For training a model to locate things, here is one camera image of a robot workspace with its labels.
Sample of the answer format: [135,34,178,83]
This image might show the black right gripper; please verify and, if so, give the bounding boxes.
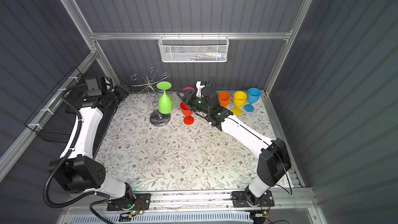
[177,89,210,117]

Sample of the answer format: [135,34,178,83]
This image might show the pink wine glass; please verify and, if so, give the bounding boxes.
[183,87,195,95]

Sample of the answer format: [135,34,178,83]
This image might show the green wine glass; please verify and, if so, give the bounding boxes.
[157,82,173,114]

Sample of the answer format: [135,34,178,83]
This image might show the red wine glass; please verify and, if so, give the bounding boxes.
[180,102,194,125]

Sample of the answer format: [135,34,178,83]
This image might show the orange wine glass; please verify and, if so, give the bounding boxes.
[218,92,231,108]

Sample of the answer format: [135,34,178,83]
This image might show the yellow wine glass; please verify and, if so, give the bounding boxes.
[231,91,247,116]

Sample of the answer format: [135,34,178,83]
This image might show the blue wine glass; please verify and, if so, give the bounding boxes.
[244,88,261,113]

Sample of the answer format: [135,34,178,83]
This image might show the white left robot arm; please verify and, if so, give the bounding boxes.
[42,82,137,210]

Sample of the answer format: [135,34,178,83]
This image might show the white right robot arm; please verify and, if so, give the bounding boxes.
[177,89,291,206]

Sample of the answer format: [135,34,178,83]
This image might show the chrome wine glass rack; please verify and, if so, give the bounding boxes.
[131,66,171,127]

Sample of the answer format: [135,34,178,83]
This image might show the white vented panel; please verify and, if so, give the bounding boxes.
[69,211,254,224]

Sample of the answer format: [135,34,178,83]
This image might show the white wire mesh basket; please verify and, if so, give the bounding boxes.
[158,36,230,63]

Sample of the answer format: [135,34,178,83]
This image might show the black wire basket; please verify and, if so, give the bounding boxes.
[24,66,104,144]

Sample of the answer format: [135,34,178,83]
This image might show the black corrugated cable conduit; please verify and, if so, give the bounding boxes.
[42,83,116,224]

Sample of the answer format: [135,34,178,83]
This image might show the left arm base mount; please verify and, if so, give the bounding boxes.
[107,192,151,211]

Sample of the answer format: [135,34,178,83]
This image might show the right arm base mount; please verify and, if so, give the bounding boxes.
[230,189,275,208]

